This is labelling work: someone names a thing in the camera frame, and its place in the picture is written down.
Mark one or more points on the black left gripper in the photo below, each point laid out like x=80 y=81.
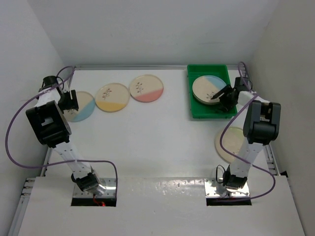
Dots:
x=70 y=104

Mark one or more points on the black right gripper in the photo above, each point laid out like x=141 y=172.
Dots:
x=226 y=106

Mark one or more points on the beige plate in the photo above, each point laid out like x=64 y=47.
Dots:
x=204 y=85
x=146 y=88
x=86 y=103
x=112 y=97
x=232 y=141
x=208 y=100

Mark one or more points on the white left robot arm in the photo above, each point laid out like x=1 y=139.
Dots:
x=52 y=129

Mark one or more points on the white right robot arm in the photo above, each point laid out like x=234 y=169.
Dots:
x=261 y=126

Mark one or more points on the green plastic bin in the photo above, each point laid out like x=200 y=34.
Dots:
x=202 y=111

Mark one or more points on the white front cover board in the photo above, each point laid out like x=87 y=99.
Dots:
x=157 y=207

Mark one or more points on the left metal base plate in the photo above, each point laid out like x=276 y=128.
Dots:
x=107 y=190

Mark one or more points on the metal base plate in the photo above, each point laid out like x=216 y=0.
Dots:
x=107 y=190
x=215 y=190

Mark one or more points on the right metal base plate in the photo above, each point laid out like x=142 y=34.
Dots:
x=215 y=190

